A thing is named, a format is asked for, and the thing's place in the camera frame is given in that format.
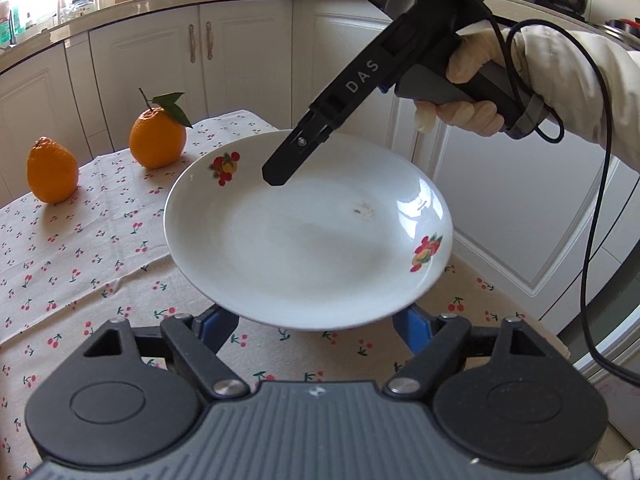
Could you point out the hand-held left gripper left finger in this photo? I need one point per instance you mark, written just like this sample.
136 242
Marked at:
220 330

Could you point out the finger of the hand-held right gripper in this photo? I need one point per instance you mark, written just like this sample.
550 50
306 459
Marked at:
287 160

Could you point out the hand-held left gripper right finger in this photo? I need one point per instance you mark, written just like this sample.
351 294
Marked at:
412 332

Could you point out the stained white plate fruit print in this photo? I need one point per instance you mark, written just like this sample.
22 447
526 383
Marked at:
300 250

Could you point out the person's right forearm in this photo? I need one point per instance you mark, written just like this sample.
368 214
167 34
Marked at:
575 75

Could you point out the person's right hand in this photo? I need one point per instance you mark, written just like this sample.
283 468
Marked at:
490 50

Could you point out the orange with green leaf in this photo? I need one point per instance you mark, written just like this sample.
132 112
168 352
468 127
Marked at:
156 137

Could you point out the cherry print tablecloth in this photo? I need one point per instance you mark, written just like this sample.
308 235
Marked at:
75 260

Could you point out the bumpy orange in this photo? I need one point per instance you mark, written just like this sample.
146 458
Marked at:
52 172

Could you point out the person's white coat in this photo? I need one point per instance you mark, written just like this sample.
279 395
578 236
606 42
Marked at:
622 467

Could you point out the glass jar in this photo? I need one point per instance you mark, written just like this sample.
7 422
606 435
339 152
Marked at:
80 7

